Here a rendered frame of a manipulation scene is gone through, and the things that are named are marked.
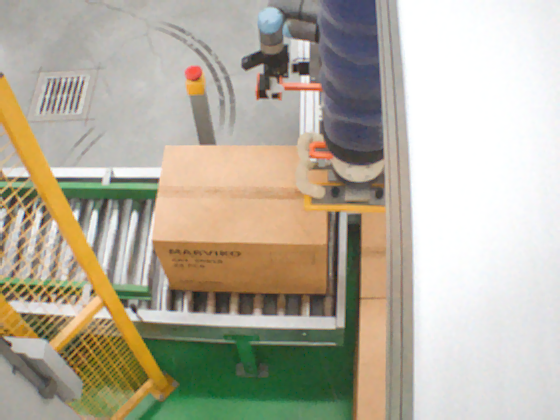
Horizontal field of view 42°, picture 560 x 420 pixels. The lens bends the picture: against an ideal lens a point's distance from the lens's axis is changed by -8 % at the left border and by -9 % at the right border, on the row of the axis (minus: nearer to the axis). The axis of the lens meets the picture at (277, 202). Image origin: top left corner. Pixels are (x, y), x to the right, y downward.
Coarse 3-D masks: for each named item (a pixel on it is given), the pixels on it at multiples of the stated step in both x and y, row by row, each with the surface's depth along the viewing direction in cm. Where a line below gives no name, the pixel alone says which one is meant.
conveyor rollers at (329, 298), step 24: (0, 216) 322; (24, 216) 323; (96, 216) 320; (336, 216) 314; (0, 240) 317; (48, 240) 315; (96, 240) 316; (336, 240) 309; (24, 264) 309; (48, 264) 309; (72, 264) 310; (144, 264) 307; (336, 264) 304; (168, 288) 301; (336, 288) 299; (192, 312) 296; (216, 312) 296
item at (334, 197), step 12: (336, 192) 247; (372, 192) 249; (384, 192) 249; (312, 204) 249; (324, 204) 248; (336, 204) 248; (348, 204) 247; (360, 204) 247; (372, 204) 247; (384, 204) 247
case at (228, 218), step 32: (192, 160) 283; (224, 160) 282; (256, 160) 281; (288, 160) 280; (160, 192) 276; (192, 192) 275; (224, 192) 275; (256, 192) 274; (288, 192) 273; (160, 224) 269; (192, 224) 268; (224, 224) 268; (256, 224) 267; (288, 224) 266; (320, 224) 266; (160, 256) 276; (192, 256) 274; (224, 256) 273; (256, 256) 272; (288, 256) 271; (320, 256) 269; (192, 288) 297; (224, 288) 296; (256, 288) 294; (288, 288) 293; (320, 288) 291
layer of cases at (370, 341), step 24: (360, 216) 315; (384, 216) 313; (360, 240) 310; (384, 240) 307; (360, 264) 305; (384, 264) 301; (360, 288) 298; (384, 288) 296; (360, 312) 291; (384, 312) 291; (360, 336) 286; (384, 336) 285; (360, 360) 281; (384, 360) 280; (360, 384) 276; (384, 384) 275; (360, 408) 271; (384, 408) 270
